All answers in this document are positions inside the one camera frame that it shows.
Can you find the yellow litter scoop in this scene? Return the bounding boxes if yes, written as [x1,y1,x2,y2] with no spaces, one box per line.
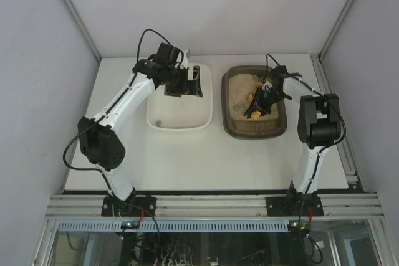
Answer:
[244,81,265,120]

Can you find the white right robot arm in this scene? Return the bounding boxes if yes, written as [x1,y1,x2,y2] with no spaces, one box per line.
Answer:
[244,65,344,194]

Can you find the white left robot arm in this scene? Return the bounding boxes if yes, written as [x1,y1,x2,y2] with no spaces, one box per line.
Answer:
[78,43,203,201]

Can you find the brown litter box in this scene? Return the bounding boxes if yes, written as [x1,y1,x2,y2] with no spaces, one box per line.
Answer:
[221,64,288,138]

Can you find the white plastic tray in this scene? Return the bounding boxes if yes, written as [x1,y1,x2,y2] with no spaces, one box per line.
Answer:
[147,63,213,132]

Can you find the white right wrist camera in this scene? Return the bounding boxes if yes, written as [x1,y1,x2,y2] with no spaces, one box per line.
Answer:
[262,81,273,91]

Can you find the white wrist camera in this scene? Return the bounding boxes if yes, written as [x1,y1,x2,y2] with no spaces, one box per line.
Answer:
[262,81,273,91]
[179,49,190,69]

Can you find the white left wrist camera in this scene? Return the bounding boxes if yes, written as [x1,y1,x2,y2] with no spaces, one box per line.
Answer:
[179,49,190,69]

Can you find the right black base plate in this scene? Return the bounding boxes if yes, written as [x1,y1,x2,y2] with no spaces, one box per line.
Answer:
[266,190,324,217]

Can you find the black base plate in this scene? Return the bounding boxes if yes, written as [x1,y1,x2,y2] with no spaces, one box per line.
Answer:
[266,190,324,217]
[101,191,156,217]

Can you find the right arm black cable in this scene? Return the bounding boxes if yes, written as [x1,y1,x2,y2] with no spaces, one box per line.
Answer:
[264,53,347,204]

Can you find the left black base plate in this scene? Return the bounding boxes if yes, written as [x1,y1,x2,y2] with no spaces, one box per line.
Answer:
[101,191,156,217]

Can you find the aluminium rail frame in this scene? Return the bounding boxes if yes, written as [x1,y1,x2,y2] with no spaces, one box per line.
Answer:
[45,194,384,232]

